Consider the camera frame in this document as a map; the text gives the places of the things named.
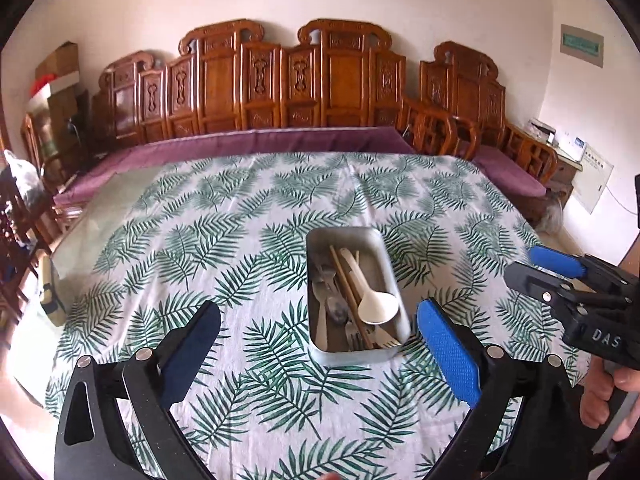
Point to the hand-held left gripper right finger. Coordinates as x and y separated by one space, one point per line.
450 355

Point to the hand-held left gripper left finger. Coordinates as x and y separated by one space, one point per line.
192 350

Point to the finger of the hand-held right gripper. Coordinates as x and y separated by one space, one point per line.
532 280
555 261

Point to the cream wide soup spoon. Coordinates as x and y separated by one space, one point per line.
377 307

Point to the wooden chopstick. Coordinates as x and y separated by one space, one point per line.
344 280
363 332

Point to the metal fork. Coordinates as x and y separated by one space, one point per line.
354 332

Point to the grey metal tin box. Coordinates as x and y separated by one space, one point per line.
382 265

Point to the metal spoon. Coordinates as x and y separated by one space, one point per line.
340 310

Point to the person's right hand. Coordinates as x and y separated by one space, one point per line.
602 392

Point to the white plastic bag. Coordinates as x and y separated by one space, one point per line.
554 215

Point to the wooden side table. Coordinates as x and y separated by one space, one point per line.
565 175

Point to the purple armchair cushion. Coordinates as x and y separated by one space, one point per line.
510 172

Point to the green leaf print tablecloth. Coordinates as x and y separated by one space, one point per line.
200 240

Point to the white tabletop device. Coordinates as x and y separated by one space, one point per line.
572 146

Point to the foam table corner guard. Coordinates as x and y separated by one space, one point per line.
51 292

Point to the carved wooden armchair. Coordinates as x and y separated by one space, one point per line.
465 90

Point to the purple sofa cushion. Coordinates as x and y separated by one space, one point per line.
225 147

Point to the clear plastic bag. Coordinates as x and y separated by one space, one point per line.
22 175

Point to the small wooden armchair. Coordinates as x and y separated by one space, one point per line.
37 145

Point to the carved wooden sofa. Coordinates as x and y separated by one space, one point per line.
220 85

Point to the brown cardboard box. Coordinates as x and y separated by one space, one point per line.
57 60

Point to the white electrical wall panel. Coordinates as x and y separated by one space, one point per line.
592 180

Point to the grey green wall panel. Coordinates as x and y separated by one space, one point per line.
581 45

